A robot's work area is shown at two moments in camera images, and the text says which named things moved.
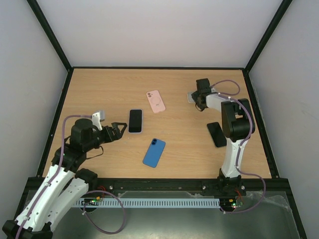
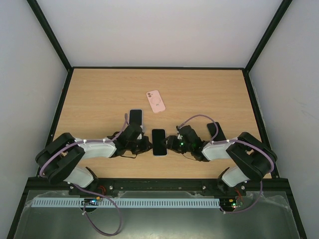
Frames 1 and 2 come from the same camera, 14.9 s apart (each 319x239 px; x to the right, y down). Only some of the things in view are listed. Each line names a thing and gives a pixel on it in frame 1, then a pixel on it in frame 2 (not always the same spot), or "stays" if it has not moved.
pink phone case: x=156 y=102 stays
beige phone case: x=190 y=98 -> x=159 y=142
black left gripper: x=117 y=135 -> x=146 y=147
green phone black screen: x=217 y=134 stays
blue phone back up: x=154 y=153 -> x=159 y=142
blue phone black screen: x=135 y=121 stays
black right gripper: x=197 y=100 -> x=175 y=143
